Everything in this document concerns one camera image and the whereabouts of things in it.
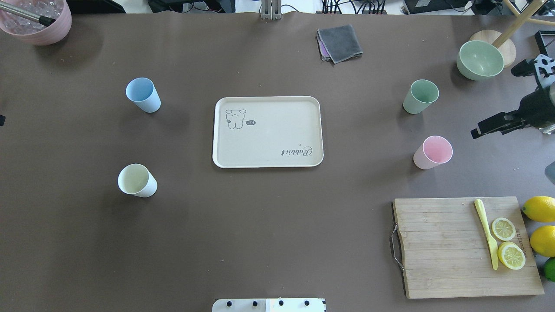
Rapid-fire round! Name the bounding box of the green cup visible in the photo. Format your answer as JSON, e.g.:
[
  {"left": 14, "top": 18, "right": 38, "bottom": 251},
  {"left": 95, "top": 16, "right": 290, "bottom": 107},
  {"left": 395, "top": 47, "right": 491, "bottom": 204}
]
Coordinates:
[{"left": 403, "top": 79, "right": 439, "bottom": 114}]

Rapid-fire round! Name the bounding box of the aluminium frame post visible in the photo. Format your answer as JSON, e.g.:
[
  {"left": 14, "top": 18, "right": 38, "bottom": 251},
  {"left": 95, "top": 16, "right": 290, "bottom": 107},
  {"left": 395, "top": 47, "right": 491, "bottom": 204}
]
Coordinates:
[{"left": 260, "top": 0, "right": 282, "bottom": 20}]

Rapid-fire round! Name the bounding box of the whole lemon lower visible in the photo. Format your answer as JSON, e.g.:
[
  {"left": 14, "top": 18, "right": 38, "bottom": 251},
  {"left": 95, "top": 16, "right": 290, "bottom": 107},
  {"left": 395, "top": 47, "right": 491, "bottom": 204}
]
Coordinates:
[{"left": 530, "top": 225, "right": 555, "bottom": 257}]

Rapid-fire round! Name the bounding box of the pink bowl with ice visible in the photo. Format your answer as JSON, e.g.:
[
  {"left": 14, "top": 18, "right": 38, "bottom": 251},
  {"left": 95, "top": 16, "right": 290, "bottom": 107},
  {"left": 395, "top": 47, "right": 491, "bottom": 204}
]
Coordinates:
[{"left": 1, "top": 0, "right": 72, "bottom": 46}]

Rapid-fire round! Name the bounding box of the whole lemon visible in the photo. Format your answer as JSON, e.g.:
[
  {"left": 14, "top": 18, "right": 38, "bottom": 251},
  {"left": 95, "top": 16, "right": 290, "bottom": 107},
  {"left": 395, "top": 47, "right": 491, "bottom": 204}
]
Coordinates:
[
  {"left": 522, "top": 196, "right": 555, "bottom": 223},
  {"left": 530, "top": 225, "right": 555, "bottom": 257}
]

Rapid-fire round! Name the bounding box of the beige rabbit tray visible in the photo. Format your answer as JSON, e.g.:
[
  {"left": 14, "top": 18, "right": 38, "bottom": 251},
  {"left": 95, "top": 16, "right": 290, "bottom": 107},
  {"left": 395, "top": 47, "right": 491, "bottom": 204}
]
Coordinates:
[{"left": 212, "top": 96, "right": 324, "bottom": 169}]

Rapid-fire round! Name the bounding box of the white cup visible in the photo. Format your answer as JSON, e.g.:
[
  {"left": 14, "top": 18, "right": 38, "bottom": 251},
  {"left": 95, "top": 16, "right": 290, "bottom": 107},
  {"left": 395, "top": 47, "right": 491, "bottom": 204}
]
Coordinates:
[{"left": 118, "top": 163, "right": 158, "bottom": 198}]

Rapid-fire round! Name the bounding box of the lemon slice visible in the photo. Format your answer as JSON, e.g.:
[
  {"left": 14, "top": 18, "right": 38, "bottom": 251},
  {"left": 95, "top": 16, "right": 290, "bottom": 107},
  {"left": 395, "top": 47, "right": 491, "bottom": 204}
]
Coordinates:
[
  {"left": 497, "top": 241, "right": 526, "bottom": 270},
  {"left": 491, "top": 217, "right": 516, "bottom": 241}
]

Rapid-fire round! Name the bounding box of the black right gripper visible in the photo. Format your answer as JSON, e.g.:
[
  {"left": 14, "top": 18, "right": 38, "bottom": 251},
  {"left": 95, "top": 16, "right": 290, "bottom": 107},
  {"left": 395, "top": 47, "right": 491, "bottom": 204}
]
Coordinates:
[{"left": 470, "top": 55, "right": 555, "bottom": 140}]

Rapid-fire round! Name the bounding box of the black framed mirror tray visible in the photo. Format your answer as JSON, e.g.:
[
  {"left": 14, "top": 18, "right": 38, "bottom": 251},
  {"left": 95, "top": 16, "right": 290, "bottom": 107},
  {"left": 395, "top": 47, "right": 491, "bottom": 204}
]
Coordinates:
[{"left": 534, "top": 30, "right": 555, "bottom": 59}]

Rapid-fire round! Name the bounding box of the wooden cutting board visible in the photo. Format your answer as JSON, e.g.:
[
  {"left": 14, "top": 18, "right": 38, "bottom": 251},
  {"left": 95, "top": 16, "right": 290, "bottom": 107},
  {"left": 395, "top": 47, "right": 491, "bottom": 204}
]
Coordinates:
[{"left": 392, "top": 197, "right": 544, "bottom": 299}]

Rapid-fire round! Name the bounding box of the pink cup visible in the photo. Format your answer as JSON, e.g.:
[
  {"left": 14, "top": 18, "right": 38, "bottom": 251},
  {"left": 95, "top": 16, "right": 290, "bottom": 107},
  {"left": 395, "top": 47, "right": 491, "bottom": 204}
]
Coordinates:
[{"left": 414, "top": 136, "right": 453, "bottom": 169}]

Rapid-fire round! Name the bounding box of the green bowl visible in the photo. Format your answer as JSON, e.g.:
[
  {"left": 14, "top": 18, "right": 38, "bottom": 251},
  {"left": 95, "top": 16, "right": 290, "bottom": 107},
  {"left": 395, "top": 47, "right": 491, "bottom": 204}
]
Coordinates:
[{"left": 456, "top": 41, "right": 505, "bottom": 81}]

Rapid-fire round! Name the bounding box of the yellow plastic knife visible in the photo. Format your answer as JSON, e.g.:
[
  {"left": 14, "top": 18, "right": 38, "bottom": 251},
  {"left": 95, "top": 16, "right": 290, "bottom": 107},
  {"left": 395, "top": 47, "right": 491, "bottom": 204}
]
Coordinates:
[{"left": 474, "top": 198, "right": 499, "bottom": 270}]

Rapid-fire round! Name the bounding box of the whole lemon upper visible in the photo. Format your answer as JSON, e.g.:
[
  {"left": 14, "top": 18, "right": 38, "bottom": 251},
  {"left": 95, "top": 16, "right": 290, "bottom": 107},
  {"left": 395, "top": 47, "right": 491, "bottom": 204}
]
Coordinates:
[{"left": 522, "top": 196, "right": 555, "bottom": 223}]

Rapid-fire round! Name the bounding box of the green lime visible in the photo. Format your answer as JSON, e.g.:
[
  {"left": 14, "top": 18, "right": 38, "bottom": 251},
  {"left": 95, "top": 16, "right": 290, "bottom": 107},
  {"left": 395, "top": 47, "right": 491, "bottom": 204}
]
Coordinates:
[{"left": 543, "top": 257, "right": 555, "bottom": 282}]

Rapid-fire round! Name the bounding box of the lemon slice upper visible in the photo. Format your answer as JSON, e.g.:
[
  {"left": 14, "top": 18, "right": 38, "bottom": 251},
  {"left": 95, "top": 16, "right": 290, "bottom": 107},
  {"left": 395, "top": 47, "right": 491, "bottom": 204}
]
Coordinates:
[{"left": 491, "top": 217, "right": 516, "bottom": 241}]

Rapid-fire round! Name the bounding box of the grey folded cloth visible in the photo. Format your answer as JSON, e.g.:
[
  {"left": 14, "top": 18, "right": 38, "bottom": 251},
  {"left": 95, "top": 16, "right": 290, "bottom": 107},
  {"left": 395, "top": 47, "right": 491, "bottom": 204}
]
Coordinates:
[{"left": 317, "top": 24, "right": 363, "bottom": 64}]

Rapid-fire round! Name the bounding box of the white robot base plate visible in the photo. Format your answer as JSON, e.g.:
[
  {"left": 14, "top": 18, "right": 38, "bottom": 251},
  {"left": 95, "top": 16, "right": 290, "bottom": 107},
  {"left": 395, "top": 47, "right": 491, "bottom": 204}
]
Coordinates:
[{"left": 212, "top": 298, "right": 326, "bottom": 312}]

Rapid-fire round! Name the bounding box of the lemon slice lower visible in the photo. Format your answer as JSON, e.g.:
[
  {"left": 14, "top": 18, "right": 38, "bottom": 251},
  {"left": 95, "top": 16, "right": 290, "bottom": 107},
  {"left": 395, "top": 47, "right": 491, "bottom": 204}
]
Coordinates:
[{"left": 497, "top": 241, "right": 526, "bottom": 270}]

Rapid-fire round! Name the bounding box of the metal ice scoop handle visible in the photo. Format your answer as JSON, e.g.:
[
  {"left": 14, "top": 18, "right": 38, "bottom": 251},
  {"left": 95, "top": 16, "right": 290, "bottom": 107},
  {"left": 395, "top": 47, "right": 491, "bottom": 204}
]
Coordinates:
[{"left": 0, "top": 1, "right": 56, "bottom": 26}]

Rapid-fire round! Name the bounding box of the wooden cup stand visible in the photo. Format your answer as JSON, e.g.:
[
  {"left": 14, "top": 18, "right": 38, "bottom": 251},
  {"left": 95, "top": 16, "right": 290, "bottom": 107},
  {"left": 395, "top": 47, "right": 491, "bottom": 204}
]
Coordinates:
[{"left": 470, "top": 0, "right": 555, "bottom": 68}]

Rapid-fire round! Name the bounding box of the light blue cup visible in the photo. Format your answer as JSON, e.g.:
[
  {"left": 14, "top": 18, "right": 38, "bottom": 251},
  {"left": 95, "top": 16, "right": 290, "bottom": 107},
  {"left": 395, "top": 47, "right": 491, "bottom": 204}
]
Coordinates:
[{"left": 125, "top": 77, "right": 161, "bottom": 113}]

